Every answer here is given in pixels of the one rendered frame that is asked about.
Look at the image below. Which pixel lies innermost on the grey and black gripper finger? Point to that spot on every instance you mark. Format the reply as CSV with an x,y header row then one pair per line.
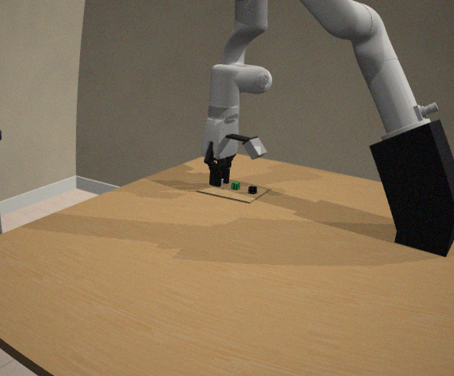
x,y
225,168
215,173

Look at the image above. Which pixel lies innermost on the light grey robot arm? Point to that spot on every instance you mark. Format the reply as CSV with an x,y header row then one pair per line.
x,y
344,19

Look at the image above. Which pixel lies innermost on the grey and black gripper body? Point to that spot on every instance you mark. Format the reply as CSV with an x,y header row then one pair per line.
x,y
216,130

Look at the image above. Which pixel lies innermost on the brown mat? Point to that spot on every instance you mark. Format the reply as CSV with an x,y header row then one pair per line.
x,y
241,195

